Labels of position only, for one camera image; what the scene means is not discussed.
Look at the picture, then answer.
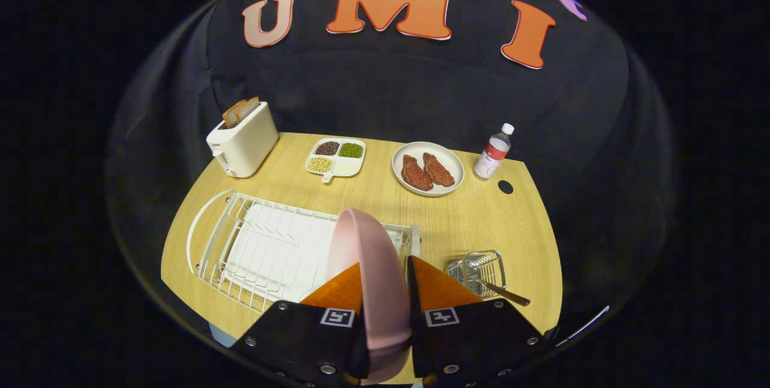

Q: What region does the white wire dish rack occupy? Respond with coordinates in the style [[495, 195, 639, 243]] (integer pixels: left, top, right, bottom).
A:
[[186, 188, 420, 315]]

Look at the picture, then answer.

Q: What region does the clear red-label bottle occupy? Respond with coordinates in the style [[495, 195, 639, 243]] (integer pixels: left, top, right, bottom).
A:
[[473, 123, 515, 181]]

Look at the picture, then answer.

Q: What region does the white divided dish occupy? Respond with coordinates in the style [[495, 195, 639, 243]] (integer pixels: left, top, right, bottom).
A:
[[305, 137, 366, 183]]

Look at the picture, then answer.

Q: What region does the pink plate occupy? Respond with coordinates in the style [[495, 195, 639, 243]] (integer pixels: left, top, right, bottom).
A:
[[326, 208, 416, 386]]

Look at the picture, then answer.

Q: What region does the white round meat plate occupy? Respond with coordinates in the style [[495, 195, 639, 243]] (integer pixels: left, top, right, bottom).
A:
[[392, 141, 465, 197]]

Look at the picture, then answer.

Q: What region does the metal wire basket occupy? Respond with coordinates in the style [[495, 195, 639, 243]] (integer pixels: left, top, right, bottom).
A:
[[446, 250, 507, 298]]

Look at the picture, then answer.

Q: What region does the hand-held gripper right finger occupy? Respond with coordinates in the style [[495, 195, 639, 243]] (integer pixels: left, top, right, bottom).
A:
[[407, 256, 551, 388]]

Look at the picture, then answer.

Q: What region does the black backdrop cloth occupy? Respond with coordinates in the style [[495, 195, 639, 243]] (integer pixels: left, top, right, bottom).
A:
[[105, 0, 674, 340]]

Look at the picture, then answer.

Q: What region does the red meat slice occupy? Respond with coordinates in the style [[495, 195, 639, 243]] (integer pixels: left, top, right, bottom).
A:
[[422, 152, 455, 188], [401, 155, 434, 191]]

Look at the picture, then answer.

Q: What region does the white toaster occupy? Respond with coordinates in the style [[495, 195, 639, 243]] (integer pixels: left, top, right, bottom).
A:
[[206, 101, 280, 179]]

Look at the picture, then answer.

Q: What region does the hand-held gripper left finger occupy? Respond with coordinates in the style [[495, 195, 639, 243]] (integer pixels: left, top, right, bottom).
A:
[[232, 262, 369, 388]]

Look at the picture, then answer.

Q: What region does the dark-handled spoon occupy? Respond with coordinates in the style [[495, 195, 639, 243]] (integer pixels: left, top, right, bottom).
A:
[[478, 278, 531, 307]]

